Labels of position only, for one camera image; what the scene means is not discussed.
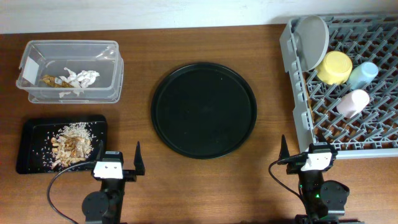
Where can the pink plastic cup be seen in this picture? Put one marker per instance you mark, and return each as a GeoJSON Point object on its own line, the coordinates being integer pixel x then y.
{"type": "Point", "coordinates": [353, 103]}

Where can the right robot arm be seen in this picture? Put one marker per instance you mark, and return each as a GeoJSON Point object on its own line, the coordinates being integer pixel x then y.
{"type": "Point", "coordinates": [324, 200]}

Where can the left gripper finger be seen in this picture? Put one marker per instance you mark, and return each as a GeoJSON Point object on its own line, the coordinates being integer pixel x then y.
{"type": "Point", "coordinates": [138, 161]}
{"type": "Point", "coordinates": [100, 151]}

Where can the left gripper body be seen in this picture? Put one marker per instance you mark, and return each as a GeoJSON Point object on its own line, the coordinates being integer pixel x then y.
{"type": "Point", "coordinates": [129, 176]}

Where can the peanut shells and rice scraps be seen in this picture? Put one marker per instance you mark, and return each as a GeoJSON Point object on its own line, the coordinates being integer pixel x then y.
{"type": "Point", "coordinates": [68, 145]}

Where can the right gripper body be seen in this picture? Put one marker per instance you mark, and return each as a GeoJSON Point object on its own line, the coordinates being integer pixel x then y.
{"type": "Point", "coordinates": [292, 169]}

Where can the grey dishwasher rack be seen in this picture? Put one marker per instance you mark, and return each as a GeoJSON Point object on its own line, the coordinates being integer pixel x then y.
{"type": "Point", "coordinates": [372, 132]}

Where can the black rectangular tray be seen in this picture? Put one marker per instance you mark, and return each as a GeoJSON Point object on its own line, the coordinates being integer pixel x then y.
{"type": "Point", "coordinates": [35, 151]}

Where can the gold chopstick wrapper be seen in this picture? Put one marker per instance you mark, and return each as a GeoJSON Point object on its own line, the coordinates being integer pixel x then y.
{"type": "Point", "coordinates": [55, 82]}

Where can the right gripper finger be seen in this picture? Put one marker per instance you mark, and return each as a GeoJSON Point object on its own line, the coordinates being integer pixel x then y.
{"type": "Point", "coordinates": [321, 138]}
{"type": "Point", "coordinates": [284, 151]}

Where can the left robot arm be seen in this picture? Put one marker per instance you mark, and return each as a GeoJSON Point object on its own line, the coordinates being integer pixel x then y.
{"type": "Point", "coordinates": [105, 205]}

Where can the blue plastic cup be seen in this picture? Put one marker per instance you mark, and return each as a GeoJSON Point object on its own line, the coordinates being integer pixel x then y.
{"type": "Point", "coordinates": [362, 75]}

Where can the wooden chopstick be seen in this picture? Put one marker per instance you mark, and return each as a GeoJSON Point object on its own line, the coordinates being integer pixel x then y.
{"type": "Point", "coordinates": [309, 100]}

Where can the round black serving tray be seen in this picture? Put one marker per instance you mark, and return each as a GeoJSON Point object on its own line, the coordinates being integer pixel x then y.
{"type": "Point", "coordinates": [203, 110]}

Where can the grey plate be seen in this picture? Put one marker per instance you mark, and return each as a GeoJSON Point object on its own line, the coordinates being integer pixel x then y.
{"type": "Point", "coordinates": [312, 38]}

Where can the clear plastic bin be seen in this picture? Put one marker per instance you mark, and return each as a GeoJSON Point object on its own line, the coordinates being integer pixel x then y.
{"type": "Point", "coordinates": [50, 57]}

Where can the white napkin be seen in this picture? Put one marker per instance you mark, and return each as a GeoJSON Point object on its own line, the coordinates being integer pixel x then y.
{"type": "Point", "coordinates": [80, 80]}

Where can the yellow bowl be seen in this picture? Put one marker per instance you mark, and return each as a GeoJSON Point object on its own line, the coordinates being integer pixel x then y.
{"type": "Point", "coordinates": [335, 68]}

